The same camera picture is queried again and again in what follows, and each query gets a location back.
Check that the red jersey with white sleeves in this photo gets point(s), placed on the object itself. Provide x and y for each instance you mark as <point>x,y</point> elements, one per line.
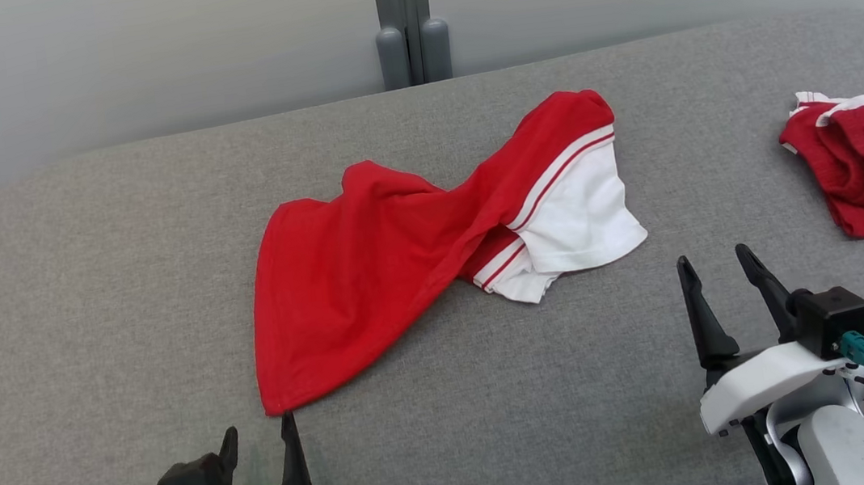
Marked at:
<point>347,285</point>

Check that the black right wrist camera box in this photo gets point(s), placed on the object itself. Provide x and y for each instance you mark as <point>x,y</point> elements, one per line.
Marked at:
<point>835,314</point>

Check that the grey metal upright post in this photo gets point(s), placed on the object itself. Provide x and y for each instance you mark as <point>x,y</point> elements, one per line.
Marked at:
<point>409,1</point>

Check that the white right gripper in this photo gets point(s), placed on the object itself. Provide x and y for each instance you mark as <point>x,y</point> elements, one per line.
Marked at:
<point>765,383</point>

